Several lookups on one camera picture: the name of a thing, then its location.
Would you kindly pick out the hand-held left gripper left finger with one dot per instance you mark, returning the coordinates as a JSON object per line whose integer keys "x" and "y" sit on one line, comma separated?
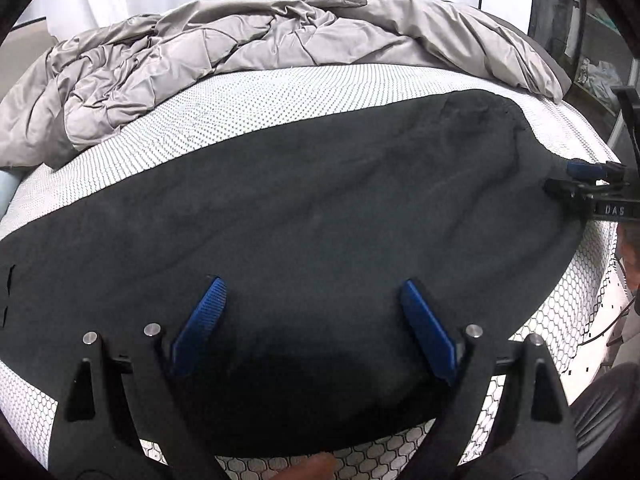
{"x": 200, "y": 322}

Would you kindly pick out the grey duvet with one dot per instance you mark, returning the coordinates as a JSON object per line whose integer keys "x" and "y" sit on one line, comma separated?
{"x": 210, "y": 50}

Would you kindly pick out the shelf with clutter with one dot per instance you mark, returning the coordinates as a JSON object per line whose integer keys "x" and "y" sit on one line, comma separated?
{"x": 592, "y": 45}

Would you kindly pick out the white hexagon-patterned mattress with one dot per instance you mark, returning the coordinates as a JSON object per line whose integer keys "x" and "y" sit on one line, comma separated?
{"x": 210, "y": 105}

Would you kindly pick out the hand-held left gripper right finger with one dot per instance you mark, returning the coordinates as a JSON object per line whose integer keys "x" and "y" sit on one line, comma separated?
{"x": 425, "y": 322}

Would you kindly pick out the black pants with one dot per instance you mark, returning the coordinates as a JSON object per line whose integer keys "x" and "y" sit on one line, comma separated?
{"x": 300, "y": 225}

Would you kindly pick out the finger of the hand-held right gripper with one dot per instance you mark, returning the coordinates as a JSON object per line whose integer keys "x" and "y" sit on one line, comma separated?
{"x": 582, "y": 169}
{"x": 562, "y": 189}

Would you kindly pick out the person's right hand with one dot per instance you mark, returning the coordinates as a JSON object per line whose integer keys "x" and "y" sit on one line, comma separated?
{"x": 629, "y": 260}

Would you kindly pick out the light blue bolster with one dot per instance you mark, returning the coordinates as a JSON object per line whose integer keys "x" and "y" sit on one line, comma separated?
{"x": 9, "y": 185}

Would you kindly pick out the person's grey trouser leg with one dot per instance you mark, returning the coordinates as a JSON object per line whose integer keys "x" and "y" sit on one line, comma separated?
{"x": 602, "y": 415}

